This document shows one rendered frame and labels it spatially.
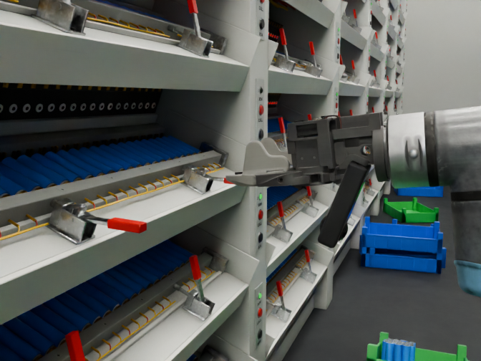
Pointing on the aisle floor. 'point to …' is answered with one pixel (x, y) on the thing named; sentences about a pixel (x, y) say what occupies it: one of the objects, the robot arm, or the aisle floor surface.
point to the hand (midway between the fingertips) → (240, 180)
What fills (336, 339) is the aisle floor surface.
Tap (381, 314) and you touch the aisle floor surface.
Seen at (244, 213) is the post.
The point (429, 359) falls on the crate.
